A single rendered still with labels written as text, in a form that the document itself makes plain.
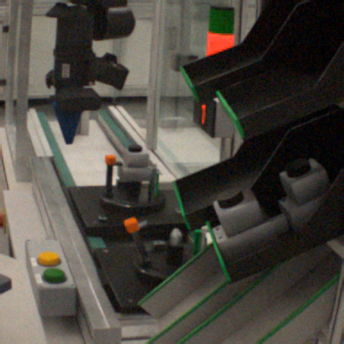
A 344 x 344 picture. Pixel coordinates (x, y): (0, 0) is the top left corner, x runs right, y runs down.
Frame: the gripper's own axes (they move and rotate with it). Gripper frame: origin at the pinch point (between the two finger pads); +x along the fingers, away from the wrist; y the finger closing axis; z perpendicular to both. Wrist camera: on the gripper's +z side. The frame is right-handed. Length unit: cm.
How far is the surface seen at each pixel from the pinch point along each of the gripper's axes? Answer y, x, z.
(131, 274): 4.9, 28.4, 11.8
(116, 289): -0.7, 28.4, 7.9
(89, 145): 100, 34, 21
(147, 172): 36.9, 21.0, 22.1
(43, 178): 59, 29, 3
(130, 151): 38.2, 16.9, 18.6
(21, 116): 87, 21, 0
